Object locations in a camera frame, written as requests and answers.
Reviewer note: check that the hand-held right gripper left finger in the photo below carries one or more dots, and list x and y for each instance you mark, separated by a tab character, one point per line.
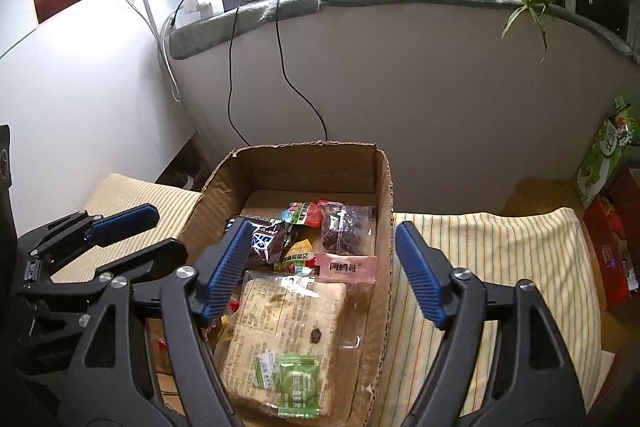
227	272

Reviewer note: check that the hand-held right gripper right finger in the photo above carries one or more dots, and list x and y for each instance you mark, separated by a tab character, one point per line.
422	277

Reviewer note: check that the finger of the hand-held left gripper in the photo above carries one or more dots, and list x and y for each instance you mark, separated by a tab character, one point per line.
125	219
145	257

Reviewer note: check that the brown chocolate bar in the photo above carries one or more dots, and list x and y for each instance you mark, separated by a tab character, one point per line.
267	242

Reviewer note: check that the small yellow candy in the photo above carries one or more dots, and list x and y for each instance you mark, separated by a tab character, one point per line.
297	257

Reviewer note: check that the clear packet of bread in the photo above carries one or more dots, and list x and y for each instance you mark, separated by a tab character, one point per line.
290	307

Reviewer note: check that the pink candy packet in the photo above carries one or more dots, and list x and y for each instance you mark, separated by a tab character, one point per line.
345	268

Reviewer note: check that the clear red-edged dried fruit packet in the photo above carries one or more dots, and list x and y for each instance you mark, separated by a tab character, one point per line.
345	232

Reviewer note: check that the blue green jelly candy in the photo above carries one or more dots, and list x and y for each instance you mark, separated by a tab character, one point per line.
300	213

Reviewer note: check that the small green candy packet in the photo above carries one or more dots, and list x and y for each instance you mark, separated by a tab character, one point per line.
300	382

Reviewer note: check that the cardboard box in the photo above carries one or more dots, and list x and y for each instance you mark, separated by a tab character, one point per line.
310	167

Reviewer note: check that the red gift box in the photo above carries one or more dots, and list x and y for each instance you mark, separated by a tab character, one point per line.
605	252

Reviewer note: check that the green printed carton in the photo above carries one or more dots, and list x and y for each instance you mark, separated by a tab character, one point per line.
597	167

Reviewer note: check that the white charger plug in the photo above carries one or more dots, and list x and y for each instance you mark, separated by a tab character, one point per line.
205	4

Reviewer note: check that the black power adapter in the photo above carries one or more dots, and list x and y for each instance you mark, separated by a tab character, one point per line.
232	1

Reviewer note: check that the green snack bag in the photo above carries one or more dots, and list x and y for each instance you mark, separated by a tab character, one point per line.
625	114

